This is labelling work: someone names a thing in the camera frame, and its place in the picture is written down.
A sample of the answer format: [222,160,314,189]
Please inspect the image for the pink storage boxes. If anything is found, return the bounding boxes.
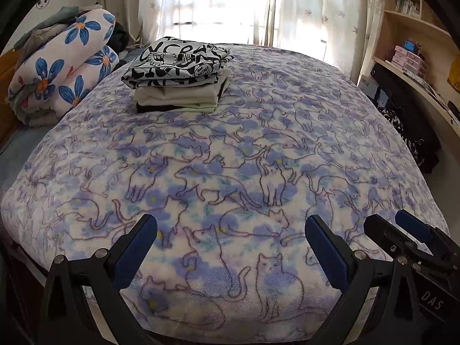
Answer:
[392,45,410,67]

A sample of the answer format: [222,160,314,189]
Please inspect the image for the folded pale green garment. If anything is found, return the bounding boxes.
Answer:
[180,79,225,113]

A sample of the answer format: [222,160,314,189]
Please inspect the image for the pink drawer organizer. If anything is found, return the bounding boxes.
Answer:
[402,50,428,78]

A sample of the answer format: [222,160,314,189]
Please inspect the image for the folded black garment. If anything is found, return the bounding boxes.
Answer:
[136,79,231,114]

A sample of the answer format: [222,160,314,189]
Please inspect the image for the yellow cloth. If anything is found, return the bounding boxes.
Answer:
[446,65,460,90]

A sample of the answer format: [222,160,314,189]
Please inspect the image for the black and white printed jacket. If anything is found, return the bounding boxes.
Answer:
[121,37,235,89]

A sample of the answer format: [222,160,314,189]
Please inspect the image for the dark clothes pile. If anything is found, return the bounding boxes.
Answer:
[108,22,132,58]

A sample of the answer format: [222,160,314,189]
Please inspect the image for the purple cat print blanket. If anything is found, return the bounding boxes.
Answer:
[0,41,450,345]

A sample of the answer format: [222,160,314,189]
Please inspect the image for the black patterned cloth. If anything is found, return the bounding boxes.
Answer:
[379,106,442,174]

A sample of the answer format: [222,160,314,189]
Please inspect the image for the white leaf print curtain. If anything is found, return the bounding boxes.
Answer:
[97,0,387,80]

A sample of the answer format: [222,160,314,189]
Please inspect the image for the rolled blue floral quilt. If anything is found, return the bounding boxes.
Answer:
[8,9,120,126]

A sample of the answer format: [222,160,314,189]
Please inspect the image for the folded cream garment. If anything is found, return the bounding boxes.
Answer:
[134,70,231,107]

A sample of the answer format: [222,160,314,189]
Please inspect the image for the wooden bed headboard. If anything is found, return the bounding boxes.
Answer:
[0,50,26,144]

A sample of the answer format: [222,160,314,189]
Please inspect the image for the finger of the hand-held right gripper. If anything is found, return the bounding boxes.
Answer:
[363,214,458,277]
[394,209,460,259]

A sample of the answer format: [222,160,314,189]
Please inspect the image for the grey blue bed sheet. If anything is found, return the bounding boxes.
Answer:
[0,124,58,195]

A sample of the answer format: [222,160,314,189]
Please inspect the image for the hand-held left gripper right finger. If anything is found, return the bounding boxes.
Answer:
[305,214,425,345]

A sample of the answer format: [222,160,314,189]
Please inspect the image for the white cardboard box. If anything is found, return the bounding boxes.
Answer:
[360,74,380,97]

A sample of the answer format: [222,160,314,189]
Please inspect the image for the row of books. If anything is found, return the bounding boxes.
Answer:
[395,0,421,17]

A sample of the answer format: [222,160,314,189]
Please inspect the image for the wooden shelf desk unit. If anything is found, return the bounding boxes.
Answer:
[359,0,460,141]

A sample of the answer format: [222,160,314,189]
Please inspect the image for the black bag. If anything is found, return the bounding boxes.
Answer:
[374,64,409,110]

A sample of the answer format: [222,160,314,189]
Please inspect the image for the grey green clothing pile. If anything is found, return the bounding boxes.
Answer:
[14,5,105,49]

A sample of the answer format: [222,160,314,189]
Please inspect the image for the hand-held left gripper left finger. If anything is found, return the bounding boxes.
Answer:
[38,214,159,345]

